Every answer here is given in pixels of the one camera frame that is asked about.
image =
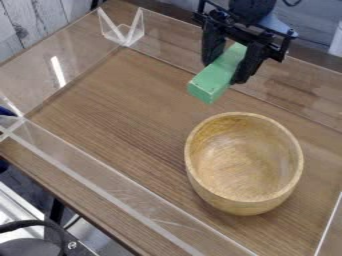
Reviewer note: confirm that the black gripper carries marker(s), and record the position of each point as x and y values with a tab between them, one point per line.
247	22

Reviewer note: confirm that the green rectangular block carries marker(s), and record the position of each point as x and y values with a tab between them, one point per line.
212	80

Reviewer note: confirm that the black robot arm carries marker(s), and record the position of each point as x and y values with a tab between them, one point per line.
248	23

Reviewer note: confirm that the light wooden bowl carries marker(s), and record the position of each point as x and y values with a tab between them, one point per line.
243	162

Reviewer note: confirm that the blue object at left edge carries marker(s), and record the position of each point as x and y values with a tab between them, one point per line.
6	112

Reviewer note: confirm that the black table leg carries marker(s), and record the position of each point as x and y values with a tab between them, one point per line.
56	211

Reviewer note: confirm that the clear acrylic corner bracket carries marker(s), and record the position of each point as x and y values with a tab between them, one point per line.
121	34

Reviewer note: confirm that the clear acrylic tray wall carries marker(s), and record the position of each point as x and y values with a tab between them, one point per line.
104	115

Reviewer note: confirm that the black metal bracket with screw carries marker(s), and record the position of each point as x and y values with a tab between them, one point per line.
61	238

